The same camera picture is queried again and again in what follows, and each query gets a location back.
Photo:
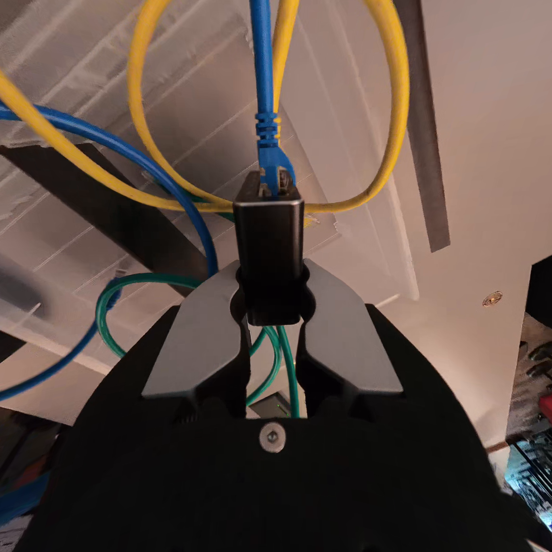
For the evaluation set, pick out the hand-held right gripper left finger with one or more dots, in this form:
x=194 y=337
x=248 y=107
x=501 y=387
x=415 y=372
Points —
x=194 y=345

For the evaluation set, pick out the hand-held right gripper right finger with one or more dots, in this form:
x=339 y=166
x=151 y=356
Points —
x=349 y=345

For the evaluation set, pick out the black network switch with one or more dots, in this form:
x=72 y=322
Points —
x=267 y=258

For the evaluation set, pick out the grey device with green light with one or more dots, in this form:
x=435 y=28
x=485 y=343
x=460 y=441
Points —
x=267 y=407

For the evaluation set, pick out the ceiling sprinkler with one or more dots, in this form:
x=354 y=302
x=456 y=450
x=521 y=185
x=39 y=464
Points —
x=492 y=298

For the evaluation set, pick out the dark ceiling strip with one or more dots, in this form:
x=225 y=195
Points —
x=425 y=129

